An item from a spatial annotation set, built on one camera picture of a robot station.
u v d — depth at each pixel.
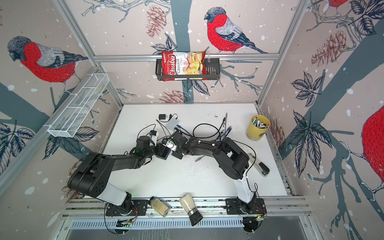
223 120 1.10
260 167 0.83
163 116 1.11
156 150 0.83
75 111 0.76
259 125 0.92
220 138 1.00
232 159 0.50
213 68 0.95
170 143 0.81
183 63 0.88
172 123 1.07
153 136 0.85
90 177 0.45
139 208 0.74
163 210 0.70
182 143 0.72
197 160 0.90
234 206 0.74
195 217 0.67
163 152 0.86
